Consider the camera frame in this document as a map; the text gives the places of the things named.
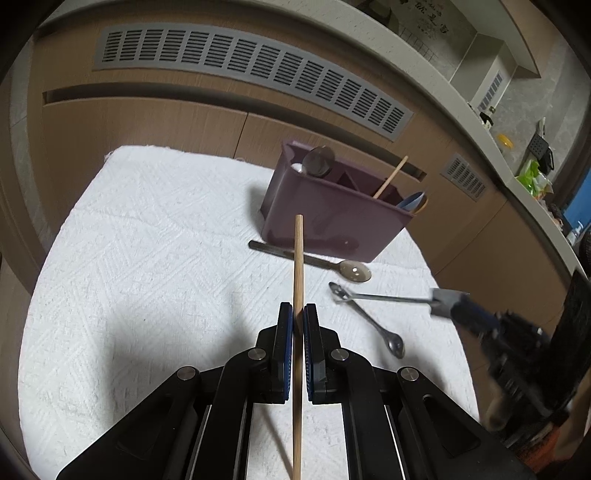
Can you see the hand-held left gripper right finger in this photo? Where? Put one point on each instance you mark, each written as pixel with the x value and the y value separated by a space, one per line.
pixel 311 355

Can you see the small grey vent grille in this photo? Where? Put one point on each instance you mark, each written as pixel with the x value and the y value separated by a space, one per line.
pixel 463 176

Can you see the yellow container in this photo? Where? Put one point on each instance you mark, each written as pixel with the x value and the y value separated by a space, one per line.
pixel 504 141

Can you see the blue ceramic spoon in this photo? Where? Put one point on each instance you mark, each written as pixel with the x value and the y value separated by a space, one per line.
pixel 408 201

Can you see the long grey vent grille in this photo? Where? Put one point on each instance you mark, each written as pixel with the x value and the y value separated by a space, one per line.
pixel 254 69

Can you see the wooden cabinet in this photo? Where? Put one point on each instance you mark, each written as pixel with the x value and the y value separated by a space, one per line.
pixel 184 115

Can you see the metal peeler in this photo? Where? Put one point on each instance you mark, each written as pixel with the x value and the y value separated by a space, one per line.
pixel 392 299

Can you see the wall poster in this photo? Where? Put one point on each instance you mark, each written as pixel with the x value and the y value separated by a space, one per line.
pixel 427 21

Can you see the green plastic bag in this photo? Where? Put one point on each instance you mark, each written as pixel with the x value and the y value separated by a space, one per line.
pixel 533 180

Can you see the large metal spoon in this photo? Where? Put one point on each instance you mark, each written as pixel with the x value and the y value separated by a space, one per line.
pixel 355 270

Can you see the wooden chopstick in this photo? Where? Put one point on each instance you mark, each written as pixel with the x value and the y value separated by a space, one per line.
pixel 390 177
pixel 298 277

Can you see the white textured towel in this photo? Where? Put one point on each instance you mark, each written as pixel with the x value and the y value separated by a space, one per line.
pixel 161 254

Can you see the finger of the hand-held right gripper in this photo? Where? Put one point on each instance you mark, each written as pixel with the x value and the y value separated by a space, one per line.
pixel 475 316

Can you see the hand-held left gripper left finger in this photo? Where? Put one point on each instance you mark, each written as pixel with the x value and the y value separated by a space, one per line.
pixel 286 350

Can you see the purple utensil organizer box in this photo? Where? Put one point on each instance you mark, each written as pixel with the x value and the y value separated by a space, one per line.
pixel 332 217

